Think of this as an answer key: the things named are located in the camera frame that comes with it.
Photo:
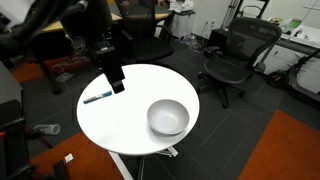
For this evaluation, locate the black mesh office chair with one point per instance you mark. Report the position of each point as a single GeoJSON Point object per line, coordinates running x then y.
{"type": "Point", "coordinates": [240, 50]}

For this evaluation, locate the black padded office chair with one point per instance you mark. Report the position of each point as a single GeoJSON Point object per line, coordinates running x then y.
{"type": "Point", "coordinates": [146, 40]}

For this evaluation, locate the white printer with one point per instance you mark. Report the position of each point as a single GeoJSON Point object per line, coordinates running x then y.
{"type": "Point", "coordinates": [180, 5]}

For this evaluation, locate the black box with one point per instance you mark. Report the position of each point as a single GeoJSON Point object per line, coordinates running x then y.
{"type": "Point", "coordinates": [218, 38]}

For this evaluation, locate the Franka robot arm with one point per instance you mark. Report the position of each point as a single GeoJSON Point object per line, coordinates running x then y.
{"type": "Point", "coordinates": [40, 16]}

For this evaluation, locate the white desk with clutter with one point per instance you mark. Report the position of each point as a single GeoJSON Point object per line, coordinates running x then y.
{"type": "Point", "coordinates": [300, 40]}

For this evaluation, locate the black kick scooter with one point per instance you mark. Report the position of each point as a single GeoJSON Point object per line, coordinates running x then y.
{"type": "Point", "coordinates": [293, 75]}

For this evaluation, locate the white table base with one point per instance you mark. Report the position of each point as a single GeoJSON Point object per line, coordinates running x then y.
{"type": "Point", "coordinates": [160, 154]}

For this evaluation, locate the yellow wooden desk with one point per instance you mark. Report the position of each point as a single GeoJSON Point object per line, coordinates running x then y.
{"type": "Point", "coordinates": [133, 16]}

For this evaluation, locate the clear plastic cup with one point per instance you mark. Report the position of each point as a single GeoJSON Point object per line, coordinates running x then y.
{"type": "Point", "coordinates": [48, 128]}

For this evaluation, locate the grey cabinet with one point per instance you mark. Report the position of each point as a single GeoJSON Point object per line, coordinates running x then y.
{"type": "Point", "coordinates": [9, 83]}

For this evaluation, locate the green item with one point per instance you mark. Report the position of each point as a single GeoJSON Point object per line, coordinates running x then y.
{"type": "Point", "coordinates": [295, 23]}

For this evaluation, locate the grey bowl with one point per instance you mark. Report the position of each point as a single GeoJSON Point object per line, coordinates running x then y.
{"type": "Point", "coordinates": [168, 116]}

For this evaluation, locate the green marker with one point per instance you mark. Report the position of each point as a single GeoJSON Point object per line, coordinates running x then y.
{"type": "Point", "coordinates": [97, 97]}

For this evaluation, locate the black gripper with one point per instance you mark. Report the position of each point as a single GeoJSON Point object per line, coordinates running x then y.
{"type": "Point", "coordinates": [110, 65]}

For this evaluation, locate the small white paper tag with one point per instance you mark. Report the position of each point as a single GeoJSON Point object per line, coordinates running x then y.
{"type": "Point", "coordinates": [68, 158]}

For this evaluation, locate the round white table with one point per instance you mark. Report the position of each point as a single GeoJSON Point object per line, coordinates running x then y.
{"type": "Point", "coordinates": [126, 123]}

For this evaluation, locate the black chair with armrest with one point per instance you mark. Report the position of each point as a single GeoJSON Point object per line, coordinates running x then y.
{"type": "Point", "coordinates": [11, 140]}

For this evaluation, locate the white cabinet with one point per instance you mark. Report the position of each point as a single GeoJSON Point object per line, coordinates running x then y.
{"type": "Point", "coordinates": [181, 25]}

